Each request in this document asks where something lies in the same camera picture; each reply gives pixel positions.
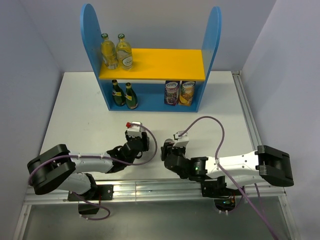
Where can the aluminium side rail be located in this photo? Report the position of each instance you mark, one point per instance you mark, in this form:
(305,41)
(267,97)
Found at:
(246,109)

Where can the clear water bottle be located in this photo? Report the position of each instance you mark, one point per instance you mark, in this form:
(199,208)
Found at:
(108,51)
(124,52)

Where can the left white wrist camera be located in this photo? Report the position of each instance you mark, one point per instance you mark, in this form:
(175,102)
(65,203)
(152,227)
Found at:
(134,129)

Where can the Red Bull can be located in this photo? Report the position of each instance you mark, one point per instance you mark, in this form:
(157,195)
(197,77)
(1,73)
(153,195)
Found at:
(169,140)
(147,144)

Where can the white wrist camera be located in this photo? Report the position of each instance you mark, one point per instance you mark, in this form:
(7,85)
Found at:
(180,139)
(134,129)

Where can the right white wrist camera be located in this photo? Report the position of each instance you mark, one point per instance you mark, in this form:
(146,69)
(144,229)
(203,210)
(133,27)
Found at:
(180,139)

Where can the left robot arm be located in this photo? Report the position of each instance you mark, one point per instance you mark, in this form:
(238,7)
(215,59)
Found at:
(58,169)

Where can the aluminium mounting rail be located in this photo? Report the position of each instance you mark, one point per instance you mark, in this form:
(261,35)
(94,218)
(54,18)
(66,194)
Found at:
(128,191)

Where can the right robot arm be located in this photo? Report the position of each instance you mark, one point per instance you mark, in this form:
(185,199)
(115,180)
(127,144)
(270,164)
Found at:
(223,177)

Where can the yellow pineapple juice carton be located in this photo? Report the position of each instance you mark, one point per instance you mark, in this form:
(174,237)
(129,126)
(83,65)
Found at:
(186,93)

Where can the green glass bottle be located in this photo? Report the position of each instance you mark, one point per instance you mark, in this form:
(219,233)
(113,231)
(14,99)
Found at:
(118,95)
(130,97)

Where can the blue and yellow shelf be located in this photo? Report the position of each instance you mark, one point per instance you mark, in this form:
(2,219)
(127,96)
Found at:
(152,66)

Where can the purple juice carton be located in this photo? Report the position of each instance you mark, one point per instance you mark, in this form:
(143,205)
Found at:
(171,92)

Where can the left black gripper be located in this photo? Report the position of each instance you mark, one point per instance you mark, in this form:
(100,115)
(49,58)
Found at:
(143,138)

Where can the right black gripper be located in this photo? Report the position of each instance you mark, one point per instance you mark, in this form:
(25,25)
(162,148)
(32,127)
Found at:
(167,148)

